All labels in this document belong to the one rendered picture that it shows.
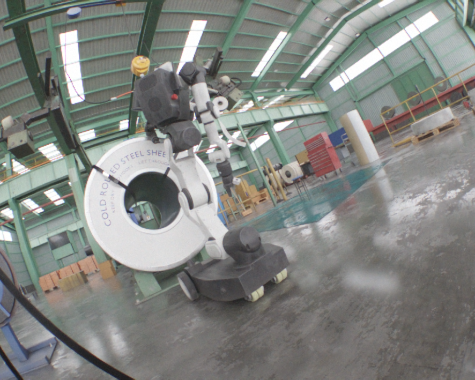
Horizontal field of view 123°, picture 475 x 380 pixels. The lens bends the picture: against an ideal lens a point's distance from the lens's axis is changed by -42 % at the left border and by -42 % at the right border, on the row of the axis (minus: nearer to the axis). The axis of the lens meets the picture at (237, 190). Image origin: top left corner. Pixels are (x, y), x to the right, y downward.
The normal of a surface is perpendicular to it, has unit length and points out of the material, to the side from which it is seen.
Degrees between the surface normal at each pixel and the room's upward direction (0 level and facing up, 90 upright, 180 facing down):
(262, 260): 90
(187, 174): 95
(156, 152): 90
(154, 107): 115
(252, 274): 90
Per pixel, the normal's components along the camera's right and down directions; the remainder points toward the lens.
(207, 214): 0.25, -0.63
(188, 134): 0.58, 0.03
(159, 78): -0.25, 0.27
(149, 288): 0.46, -0.25
